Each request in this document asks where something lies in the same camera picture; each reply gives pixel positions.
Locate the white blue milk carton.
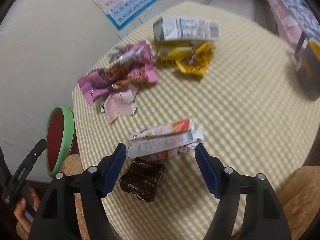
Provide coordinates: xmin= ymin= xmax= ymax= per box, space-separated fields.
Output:
xmin=152 ymin=15 xmax=220 ymax=41

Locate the double wall socket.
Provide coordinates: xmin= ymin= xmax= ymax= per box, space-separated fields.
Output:
xmin=138 ymin=6 xmax=157 ymax=23

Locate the brown chocolate wrapper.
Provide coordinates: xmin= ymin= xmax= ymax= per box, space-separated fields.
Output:
xmin=119 ymin=158 xmax=166 ymax=202

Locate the left hand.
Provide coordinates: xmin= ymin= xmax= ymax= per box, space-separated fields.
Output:
xmin=14 ymin=187 xmax=41 ymax=239

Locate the yellow checkered tablecloth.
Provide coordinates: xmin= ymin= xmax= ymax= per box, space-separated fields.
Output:
xmin=72 ymin=1 xmax=319 ymax=239

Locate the green red trash bin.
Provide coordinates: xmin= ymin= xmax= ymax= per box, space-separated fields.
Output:
xmin=45 ymin=105 xmax=75 ymax=178

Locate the dark cup yellow lid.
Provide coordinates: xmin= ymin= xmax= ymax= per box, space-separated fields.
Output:
xmin=295 ymin=32 xmax=320 ymax=101

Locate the small yellow foil wrapper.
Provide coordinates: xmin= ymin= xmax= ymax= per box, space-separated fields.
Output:
xmin=176 ymin=42 xmax=215 ymax=78

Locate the pink strawberry box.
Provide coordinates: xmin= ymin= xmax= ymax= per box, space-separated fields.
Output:
xmin=128 ymin=118 xmax=204 ymax=161

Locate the yellow medicine box wrapper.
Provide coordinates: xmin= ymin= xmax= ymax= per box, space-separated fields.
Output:
xmin=151 ymin=40 xmax=194 ymax=67

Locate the purple pink snack bag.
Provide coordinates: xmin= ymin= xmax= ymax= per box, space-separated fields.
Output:
xmin=78 ymin=40 xmax=158 ymax=106

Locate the bed with plaid quilt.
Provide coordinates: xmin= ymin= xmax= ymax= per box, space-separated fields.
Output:
xmin=258 ymin=0 xmax=320 ymax=53

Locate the pink receipt paper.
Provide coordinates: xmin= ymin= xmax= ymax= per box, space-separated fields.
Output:
xmin=100 ymin=84 xmax=138 ymax=123

